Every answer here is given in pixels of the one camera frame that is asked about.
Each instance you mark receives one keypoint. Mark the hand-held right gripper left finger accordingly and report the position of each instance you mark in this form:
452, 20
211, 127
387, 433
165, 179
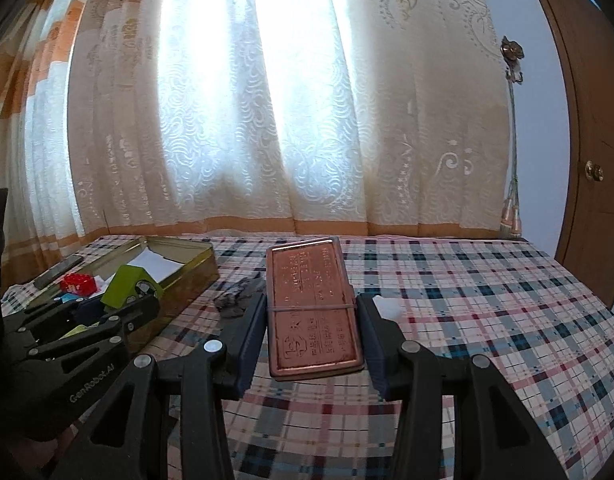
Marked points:
249, 345

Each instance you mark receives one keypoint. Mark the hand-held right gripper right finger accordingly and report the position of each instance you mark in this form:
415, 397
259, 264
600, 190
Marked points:
374, 350

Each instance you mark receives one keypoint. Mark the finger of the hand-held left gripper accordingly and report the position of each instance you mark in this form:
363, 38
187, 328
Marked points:
112, 305
97, 332

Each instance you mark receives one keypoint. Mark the green labelled plastic box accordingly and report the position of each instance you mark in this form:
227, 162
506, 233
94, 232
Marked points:
122, 282

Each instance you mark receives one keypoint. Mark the red building block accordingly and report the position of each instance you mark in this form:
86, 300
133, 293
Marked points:
77, 284

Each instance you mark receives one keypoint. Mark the teal block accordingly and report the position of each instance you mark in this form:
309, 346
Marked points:
69, 298

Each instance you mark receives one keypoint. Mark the copper embossed tin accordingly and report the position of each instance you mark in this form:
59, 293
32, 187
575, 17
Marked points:
312, 310

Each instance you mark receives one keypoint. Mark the golden tin box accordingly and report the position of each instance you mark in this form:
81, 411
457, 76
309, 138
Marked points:
187, 280

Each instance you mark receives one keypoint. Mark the white charger plug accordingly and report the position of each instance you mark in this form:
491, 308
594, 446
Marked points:
389, 310

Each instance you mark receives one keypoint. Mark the grey crumpled object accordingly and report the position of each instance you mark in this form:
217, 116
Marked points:
234, 295

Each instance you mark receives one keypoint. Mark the white paper sheet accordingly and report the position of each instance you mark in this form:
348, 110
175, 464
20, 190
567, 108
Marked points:
154, 265

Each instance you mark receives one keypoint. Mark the dark flat device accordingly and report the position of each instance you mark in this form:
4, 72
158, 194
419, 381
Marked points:
57, 272

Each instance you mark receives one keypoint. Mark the plaid bed sheet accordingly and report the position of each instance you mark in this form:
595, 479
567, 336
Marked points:
487, 310

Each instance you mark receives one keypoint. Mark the curtain tieback tassel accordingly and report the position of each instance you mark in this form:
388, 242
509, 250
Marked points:
509, 220

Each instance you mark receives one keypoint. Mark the cream patterned curtain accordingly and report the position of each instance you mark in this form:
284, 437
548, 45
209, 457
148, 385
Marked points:
287, 110

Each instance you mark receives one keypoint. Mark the wooden door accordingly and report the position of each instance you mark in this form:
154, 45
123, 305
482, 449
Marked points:
587, 210

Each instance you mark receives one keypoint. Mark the brass door knob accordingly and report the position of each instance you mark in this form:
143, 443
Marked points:
594, 170

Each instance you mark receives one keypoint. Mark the brass wall hook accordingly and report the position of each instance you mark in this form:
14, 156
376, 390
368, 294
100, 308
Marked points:
512, 50

